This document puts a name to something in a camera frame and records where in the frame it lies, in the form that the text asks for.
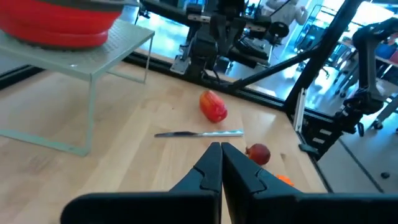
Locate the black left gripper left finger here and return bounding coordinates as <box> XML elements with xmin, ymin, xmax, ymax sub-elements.
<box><xmin>60</xmin><ymin>142</ymin><xmax>223</xmax><ymax>224</ymax></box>

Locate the black aluminium table frame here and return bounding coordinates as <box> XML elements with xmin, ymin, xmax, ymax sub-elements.
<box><xmin>0</xmin><ymin>0</ymin><xmax>364</xmax><ymax>161</ymax></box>

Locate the person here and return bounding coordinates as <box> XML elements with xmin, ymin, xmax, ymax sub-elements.
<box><xmin>260</xmin><ymin>0</ymin><xmax>309</xmax><ymax>27</ymax></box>

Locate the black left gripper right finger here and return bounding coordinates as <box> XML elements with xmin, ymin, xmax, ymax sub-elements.
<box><xmin>221</xmin><ymin>142</ymin><xmax>398</xmax><ymax>224</ymax></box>

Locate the orange fruit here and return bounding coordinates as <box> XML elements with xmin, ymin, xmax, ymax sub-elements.
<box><xmin>275</xmin><ymin>174</ymin><xmax>295</xmax><ymax>187</ymax></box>

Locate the red orange mango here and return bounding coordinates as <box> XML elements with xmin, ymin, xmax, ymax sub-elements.
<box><xmin>199</xmin><ymin>90</ymin><xmax>228</xmax><ymax>124</ymax></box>

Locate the dark red pomegranate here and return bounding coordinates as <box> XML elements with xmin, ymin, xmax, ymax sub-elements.
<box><xmin>244</xmin><ymin>142</ymin><xmax>272</xmax><ymax>166</ymax></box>

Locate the green perforated metal shelf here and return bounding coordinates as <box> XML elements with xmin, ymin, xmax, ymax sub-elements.
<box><xmin>0</xmin><ymin>18</ymin><xmax>155</xmax><ymax>157</ymax></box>

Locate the red collapsible colander grey rim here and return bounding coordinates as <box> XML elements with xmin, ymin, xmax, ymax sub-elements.
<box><xmin>0</xmin><ymin>0</ymin><xmax>125</xmax><ymax>50</ymax></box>

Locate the knife with patterned handle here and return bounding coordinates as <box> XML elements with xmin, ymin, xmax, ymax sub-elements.
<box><xmin>154</xmin><ymin>129</ymin><xmax>244</xmax><ymax>138</ymax></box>

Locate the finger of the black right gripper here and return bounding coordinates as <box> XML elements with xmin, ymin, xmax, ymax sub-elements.
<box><xmin>231</xmin><ymin>15</ymin><xmax>271</xmax><ymax>41</ymax></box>
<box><xmin>186</xmin><ymin>14</ymin><xmax>227</xmax><ymax>40</ymax></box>

